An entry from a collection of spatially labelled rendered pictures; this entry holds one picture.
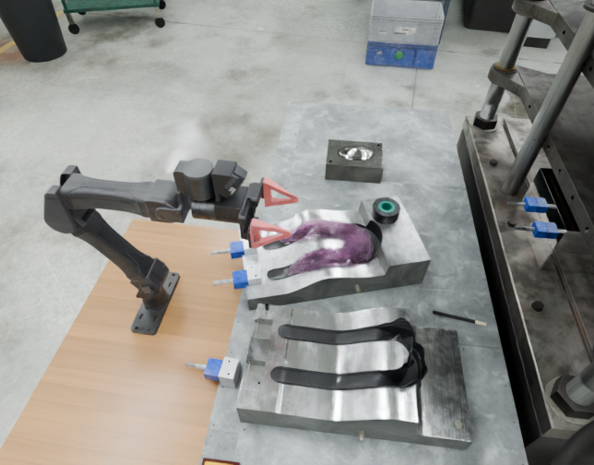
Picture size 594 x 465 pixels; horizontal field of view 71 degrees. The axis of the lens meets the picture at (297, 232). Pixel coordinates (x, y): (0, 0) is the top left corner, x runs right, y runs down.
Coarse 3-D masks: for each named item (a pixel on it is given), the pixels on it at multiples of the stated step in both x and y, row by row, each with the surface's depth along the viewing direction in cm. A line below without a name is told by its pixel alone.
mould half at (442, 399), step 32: (288, 320) 103; (320, 320) 104; (352, 320) 102; (384, 320) 98; (256, 352) 97; (288, 352) 97; (320, 352) 98; (352, 352) 96; (384, 352) 93; (448, 352) 100; (256, 384) 92; (448, 384) 95; (256, 416) 91; (288, 416) 89; (320, 416) 88; (352, 416) 87; (384, 416) 84; (416, 416) 84; (448, 416) 90
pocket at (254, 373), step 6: (252, 360) 96; (246, 366) 96; (252, 366) 98; (258, 366) 98; (264, 366) 98; (246, 372) 96; (252, 372) 97; (258, 372) 97; (246, 378) 95; (252, 378) 96; (258, 378) 96
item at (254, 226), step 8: (248, 216) 84; (248, 224) 83; (256, 224) 78; (264, 224) 78; (272, 224) 79; (248, 232) 79; (256, 232) 78; (280, 232) 80; (288, 232) 80; (248, 240) 80; (256, 240) 81; (264, 240) 81; (272, 240) 81
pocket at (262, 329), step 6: (258, 318) 103; (258, 324) 105; (264, 324) 105; (270, 324) 105; (258, 330) 104; (264, 330) 104; (270, 330) 104; (252, 336) 102; (258, 336) 103; (264, 336) 103
